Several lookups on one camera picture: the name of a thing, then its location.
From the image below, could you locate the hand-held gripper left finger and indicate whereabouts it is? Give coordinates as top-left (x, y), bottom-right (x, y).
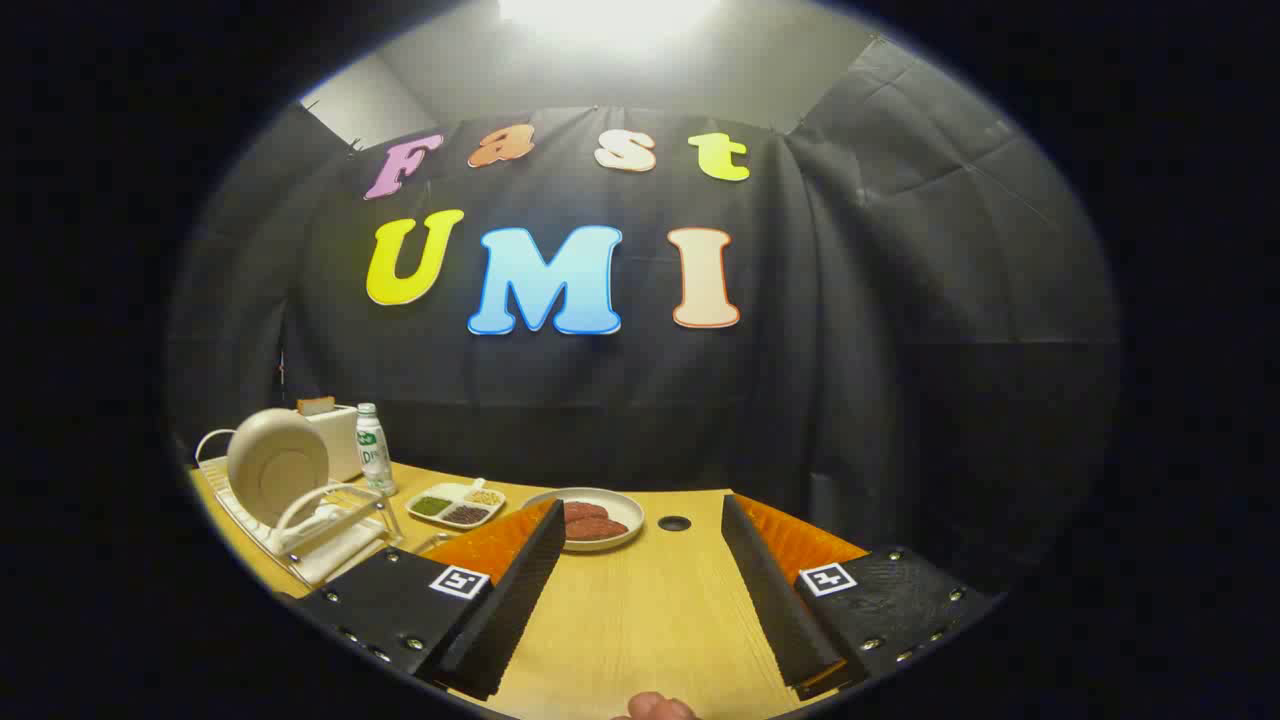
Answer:
top-left (290, 497), bottom-right (567, 701)

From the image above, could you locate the black backdrop cloth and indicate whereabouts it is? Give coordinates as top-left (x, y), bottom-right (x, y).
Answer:
top-left (165, 35), bottom-right (1121, 601)

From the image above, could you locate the beige plate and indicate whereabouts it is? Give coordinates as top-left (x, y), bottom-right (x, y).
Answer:
top-left (227, 408), bottom-right (331, 526)

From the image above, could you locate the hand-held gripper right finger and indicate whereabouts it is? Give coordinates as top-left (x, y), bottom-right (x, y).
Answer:
top-left (720, 492), bottom-right (1001, 701)

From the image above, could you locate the white divided dish with beans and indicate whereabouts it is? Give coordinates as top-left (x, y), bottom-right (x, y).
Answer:
top-left (405, 478), bottom-right (507, 529)

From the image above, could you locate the white oval plate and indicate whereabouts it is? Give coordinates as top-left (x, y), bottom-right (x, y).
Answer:
top-left (520, 487), bottom-right (646, 553)

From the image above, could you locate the white toaster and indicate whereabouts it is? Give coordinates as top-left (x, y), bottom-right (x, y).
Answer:
top-left (297, 403), bottom-right (363, 483)

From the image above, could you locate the white drain tray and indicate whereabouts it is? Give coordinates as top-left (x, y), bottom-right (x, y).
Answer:
top-left (200, 455), bottom-right (391, 586)

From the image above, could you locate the plastic bottle with green label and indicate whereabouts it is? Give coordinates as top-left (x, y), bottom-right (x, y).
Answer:
top-left (356, 403), bottom-right (397, 496)

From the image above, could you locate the white wire dish rack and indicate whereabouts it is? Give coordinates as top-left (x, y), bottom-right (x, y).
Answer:
top-left (195, 428), bottom-right (401, 586)

